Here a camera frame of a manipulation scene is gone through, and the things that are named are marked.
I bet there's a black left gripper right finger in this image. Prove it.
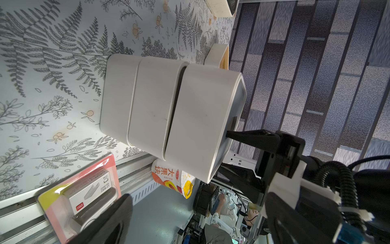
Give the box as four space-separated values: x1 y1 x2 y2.
265 193 343 244

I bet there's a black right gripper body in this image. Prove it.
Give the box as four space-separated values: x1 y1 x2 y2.
255 130 305 195

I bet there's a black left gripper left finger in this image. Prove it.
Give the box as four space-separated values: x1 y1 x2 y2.
70 194 133 244

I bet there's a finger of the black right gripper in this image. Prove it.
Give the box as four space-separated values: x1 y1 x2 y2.
217 163 266 204
226 130 281 152

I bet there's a grey lid tissue box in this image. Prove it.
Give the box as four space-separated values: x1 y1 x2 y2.
165 64 247 183
128 57 189 160
100 53 142 145

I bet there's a wooden lid tissue box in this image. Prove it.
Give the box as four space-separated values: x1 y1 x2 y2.
204 43 229 70

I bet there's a brown lid rounded tissue box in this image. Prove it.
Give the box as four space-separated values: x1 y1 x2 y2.
205 0 239 17

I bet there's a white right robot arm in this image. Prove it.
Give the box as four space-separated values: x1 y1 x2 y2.
218 130 390 244

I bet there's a pink blister pack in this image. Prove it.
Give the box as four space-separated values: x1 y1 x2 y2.
37 153 121 244

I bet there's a yellow smiley snack cup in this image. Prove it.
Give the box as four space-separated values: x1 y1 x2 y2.
151 159 196 199

